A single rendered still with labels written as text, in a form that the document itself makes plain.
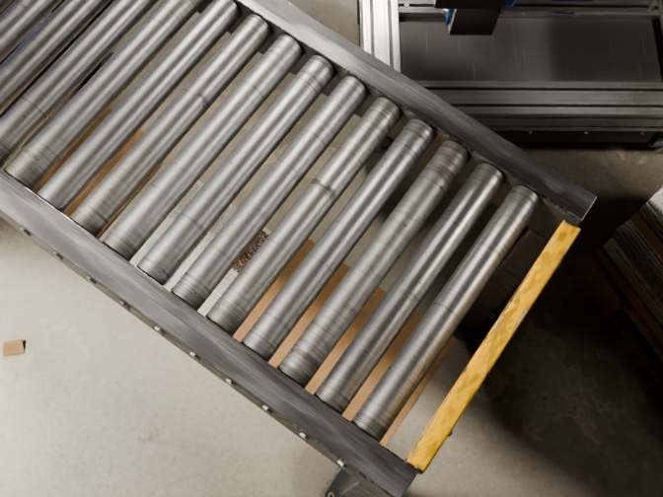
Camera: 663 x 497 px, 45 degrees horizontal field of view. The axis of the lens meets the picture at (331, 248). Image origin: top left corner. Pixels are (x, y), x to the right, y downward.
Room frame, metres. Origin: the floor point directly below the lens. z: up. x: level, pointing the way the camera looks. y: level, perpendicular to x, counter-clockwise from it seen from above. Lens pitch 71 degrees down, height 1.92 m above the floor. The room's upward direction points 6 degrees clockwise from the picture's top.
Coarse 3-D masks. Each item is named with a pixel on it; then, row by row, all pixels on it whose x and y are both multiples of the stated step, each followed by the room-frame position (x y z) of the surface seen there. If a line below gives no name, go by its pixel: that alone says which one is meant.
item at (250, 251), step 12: (192, 192) 0.76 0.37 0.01; (180, 204) 0.72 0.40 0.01; (168, 216) 0.69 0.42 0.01; (228, 216) 0.71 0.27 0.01; (216, 228) 0.67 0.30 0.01; (264, 228) 0.68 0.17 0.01; (156, 240) 0.62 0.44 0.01; (204, 240) 0.64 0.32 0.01; (264, 240) 0.65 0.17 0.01; (144, 252) 0.59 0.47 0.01; (192, 252) 0.60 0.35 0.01; (252, 252) 0.61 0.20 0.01; (240, 264) 0.58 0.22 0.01; (180, 276) 0.53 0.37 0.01; (228, 276) 0.55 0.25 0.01; (168, 288) 0.50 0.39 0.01; (216, 288) 0.51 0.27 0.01; (216, 300) 0.48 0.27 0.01; (204, 312) 0.45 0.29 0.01
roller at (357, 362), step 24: (480, 168) 0.54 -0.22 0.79; (480, 192) 0.49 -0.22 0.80; (456, 216) 0.45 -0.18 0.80; (432, 240) 0.41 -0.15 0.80; (456, 240) 0.41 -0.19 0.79; (408, 264) 0.37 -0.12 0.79; (432, 264) 0.37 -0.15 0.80; (408, 288) 0.33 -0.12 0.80; (384, 312) 0.29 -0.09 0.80; (408, 312) 0.30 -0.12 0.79; (360, 336) 0.25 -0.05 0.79; (384, 336) 0.25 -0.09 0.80; (360, 360) 0.22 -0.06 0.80; (336, 384) 0.18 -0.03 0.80; (360, 384) 0.19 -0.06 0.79; (336, 408) 0.15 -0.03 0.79
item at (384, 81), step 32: (256, 0) 0.80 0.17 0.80; (288, 32) 0.74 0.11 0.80; (320, 32) 0.75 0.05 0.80; (352, 64) 0.69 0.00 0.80; (384, 64) 0.70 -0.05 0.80; (384, 96) 0.64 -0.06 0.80; (416, 96) 0.65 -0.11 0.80; (448, 128) 0.60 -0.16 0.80; (480, 128) 0.60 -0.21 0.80; (480, 160) 0.55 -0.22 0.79; (512, 160) 0.55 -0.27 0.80; (544, 192) 0.50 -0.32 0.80; (576, 192) 0.51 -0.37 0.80; (544, 224) 0.48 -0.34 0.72; (576, 224) 0.47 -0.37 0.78
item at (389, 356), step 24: (288, 264) 0.59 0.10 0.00; (312, 312) 0.48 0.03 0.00; (360, 312) 0.49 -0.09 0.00; (240, 336) 0.40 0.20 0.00; (288, 336) 0.41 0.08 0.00; (408, 336) 0.44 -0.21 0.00; (336, 360) 0.37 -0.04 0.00; (384, 360) 0.38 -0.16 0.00; (312, 384) 0.30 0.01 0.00; (408, 408) 0.27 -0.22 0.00
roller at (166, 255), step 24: (312, 72) 0.67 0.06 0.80; (288, 96) 0.63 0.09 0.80; (312, 96) 0.64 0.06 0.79; (264, 120) 0.58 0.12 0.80; (288, 120) 0.59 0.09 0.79; (240, 144) 0.54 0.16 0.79; (264, 144) 0.54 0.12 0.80; (240, 168) 0.49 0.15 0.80; (216, 192) 0.45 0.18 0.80; (192, 216) 0.41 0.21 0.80; (216, 216) 0.42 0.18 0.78; (168, 240) 0.37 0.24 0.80; (192, 240) 0.37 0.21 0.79; (144, 264) 0.32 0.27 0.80; (168, 264) 0.33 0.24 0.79
